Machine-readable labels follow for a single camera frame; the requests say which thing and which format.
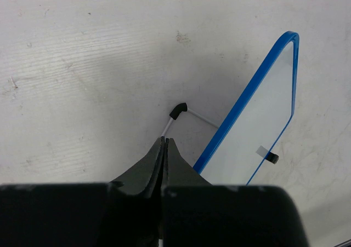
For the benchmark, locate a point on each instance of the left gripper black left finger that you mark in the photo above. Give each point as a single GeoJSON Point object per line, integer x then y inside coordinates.
{"type": "Point", "coordinates": [140, 180]}

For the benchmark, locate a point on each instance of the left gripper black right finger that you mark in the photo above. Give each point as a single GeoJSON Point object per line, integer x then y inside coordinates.
{"type": "Point", "coordinates": [176, 171]}

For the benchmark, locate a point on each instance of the blue framed whiteboard with writing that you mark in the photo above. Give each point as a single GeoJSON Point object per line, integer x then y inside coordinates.
{"type": "Point", "coordinates": [257, 120]}

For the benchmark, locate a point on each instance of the black whiteboard foot right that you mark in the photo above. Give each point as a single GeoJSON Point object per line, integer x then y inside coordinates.
{"type": "Point", "coordinates": [273, 158]}

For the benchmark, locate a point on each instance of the wire whiteboard stand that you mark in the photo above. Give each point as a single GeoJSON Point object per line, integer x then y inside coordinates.
{"type": "Point", "coordinates": [184, 108]}

